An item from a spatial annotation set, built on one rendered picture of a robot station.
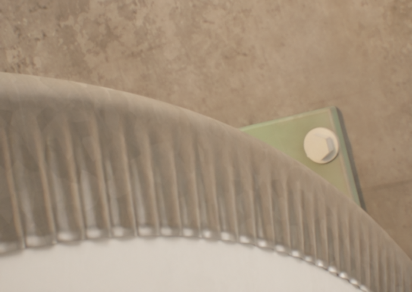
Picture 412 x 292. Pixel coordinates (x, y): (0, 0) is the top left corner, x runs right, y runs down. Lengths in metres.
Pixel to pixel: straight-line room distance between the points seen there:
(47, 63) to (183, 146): 0.79
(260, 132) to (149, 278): 0.66
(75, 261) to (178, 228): 0.05
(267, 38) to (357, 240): 0.53
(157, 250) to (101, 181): 0.03
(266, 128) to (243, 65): 0.07
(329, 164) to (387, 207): 0.07
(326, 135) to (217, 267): 0.60
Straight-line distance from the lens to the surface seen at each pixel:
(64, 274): 0.23
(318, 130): 0.88
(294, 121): 0.90
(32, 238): 0.22
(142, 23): 0.99
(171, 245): 0.27
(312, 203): 0.37
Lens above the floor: 0.84
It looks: 61 degrees down
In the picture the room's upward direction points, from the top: 110 degrees counter-clockwise
